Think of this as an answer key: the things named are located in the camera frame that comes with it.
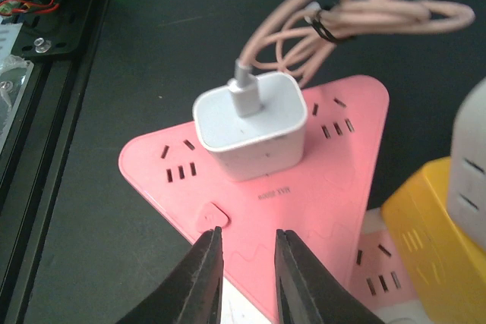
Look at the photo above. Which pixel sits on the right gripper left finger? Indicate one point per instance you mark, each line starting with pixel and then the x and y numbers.
pixel 192 293

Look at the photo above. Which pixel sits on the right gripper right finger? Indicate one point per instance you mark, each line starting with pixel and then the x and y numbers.
pixel 306 292

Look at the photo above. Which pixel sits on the white long power strip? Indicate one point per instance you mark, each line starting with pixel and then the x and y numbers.
pixel 379 279

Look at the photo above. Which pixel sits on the pink triangular power strip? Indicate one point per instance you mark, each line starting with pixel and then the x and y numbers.
pixel 323 198

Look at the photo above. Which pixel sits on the white USB charger plug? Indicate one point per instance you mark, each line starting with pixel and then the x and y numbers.
pixel 270 140

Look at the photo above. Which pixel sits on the yellow cube socket adapter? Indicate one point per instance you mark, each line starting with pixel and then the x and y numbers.
pixel 446 267

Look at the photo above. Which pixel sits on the white plug adapter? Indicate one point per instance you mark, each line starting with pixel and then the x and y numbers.
pixel 466 195

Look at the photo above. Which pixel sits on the white slotted cable duct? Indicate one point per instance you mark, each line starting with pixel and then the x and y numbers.
pixel 8 37

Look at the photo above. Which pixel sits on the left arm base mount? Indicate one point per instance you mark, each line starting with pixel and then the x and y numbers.
pixel 52 29

